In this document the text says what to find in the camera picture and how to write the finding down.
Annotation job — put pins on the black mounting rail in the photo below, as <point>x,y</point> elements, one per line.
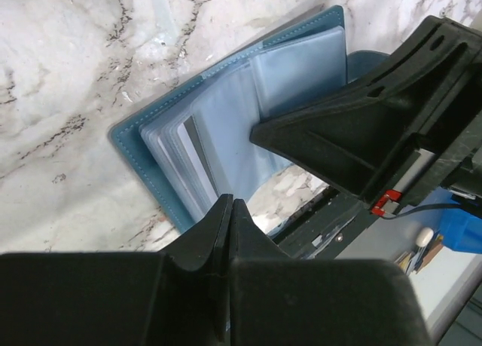
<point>323,227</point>

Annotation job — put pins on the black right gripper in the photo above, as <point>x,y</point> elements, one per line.
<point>409,126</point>

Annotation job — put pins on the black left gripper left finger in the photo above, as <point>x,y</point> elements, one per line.
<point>176,296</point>

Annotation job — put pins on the white card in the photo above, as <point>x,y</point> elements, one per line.
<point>197,163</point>

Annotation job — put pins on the blue leather card holder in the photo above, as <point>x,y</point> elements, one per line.
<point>304,59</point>

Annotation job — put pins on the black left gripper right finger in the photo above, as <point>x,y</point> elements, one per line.
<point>278,300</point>

